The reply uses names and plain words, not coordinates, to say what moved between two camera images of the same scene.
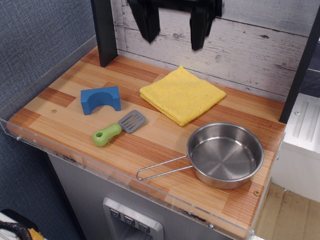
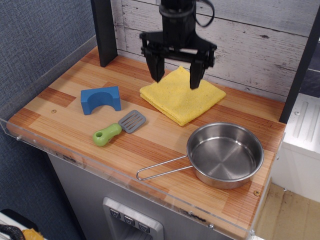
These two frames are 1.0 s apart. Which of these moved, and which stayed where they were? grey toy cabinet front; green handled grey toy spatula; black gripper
Moved: black gripper
Stayed: green handled grey toy spatula; grey toy cabinet front
